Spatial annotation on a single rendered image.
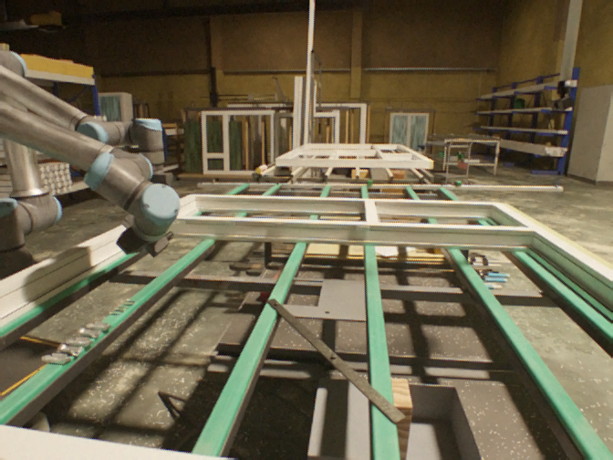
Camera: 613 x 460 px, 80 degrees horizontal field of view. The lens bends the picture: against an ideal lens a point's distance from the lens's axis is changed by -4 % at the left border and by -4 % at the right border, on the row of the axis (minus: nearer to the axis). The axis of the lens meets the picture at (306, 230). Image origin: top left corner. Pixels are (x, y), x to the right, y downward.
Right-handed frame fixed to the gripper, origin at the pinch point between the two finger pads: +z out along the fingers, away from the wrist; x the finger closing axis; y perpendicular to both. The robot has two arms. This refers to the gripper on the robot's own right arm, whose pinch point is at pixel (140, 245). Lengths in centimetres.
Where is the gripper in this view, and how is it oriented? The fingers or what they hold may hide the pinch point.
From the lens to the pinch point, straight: 124.1
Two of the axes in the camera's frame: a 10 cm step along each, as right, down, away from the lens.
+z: -5.1, 3.3, 8.0
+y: 5.5, -5.9, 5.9
